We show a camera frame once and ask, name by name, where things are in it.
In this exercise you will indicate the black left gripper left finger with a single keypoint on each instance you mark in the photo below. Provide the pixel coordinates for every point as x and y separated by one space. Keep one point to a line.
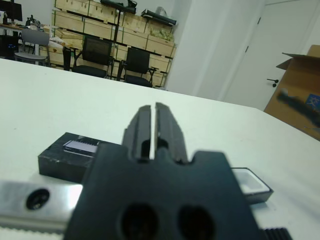
136 130

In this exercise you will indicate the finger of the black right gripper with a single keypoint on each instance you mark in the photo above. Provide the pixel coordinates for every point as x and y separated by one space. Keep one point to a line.
297 106

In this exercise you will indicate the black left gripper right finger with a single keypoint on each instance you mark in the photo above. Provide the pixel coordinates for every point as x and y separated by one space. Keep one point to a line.
170 130

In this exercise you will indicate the black box lid with print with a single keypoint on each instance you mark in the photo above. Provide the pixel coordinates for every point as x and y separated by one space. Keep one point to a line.
55 162

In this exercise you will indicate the brown cardboard box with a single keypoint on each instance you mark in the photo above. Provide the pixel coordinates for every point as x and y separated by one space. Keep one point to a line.
295 82

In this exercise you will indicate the black box base white insert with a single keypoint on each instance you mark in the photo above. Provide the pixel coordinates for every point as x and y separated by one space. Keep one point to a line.
260 197

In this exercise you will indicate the white door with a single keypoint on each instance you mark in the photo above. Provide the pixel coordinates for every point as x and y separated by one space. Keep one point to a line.
262 62

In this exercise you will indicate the black mesh chair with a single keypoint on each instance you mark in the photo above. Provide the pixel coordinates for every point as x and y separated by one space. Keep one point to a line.
137 60
96 50

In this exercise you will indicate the clear bag of green stuff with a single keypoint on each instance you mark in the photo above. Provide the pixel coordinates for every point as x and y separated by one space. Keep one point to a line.
162 35

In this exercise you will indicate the stacked wooden crates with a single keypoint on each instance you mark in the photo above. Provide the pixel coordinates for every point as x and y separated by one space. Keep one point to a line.
135 25

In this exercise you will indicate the grey office chair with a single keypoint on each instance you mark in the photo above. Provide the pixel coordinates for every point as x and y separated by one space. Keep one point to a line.
35 37

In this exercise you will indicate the black computer tower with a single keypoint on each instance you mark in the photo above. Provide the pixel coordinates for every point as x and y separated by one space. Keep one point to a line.
8 47

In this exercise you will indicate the black computer monitor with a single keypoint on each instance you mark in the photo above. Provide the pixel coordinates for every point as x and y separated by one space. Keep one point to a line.
12 11

